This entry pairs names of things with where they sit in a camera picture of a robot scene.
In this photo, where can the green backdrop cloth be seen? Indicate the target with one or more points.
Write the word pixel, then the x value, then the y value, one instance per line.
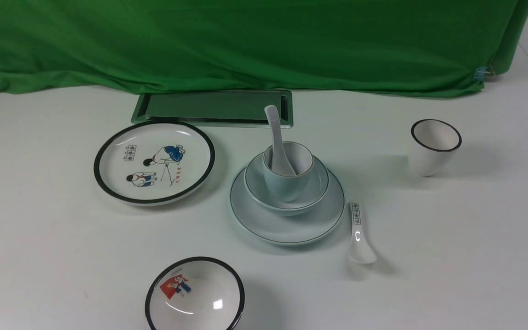
pixel 414 48

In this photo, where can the metal rectangular tray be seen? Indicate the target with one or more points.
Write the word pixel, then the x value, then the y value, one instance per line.
pixel 228 108

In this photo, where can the white spoon with print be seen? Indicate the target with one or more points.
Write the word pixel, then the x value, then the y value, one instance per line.
pixel 359 250

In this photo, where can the blue binder clip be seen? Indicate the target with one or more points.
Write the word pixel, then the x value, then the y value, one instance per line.
pixel 484 73

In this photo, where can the black-rimmed white cup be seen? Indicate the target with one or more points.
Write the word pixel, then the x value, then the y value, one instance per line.
pixel 433 144

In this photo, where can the pale blue cup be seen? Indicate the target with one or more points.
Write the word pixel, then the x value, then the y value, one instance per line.
pixel 288 189

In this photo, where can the plain white spoon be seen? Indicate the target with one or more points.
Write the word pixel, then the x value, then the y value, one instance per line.
pixel 279 162

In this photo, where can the black-rimmed cartoon bowl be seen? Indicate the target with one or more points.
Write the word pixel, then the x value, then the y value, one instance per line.
pixel 197 293

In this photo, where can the pale blue bowl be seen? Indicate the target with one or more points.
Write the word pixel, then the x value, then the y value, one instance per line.
pixel 314 191

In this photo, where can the pale blue plate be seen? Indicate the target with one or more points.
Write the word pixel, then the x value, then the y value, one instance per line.
pixel 278 230

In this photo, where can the black-rimmed cartoon plate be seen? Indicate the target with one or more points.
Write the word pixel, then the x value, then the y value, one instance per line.
pixel 154 163

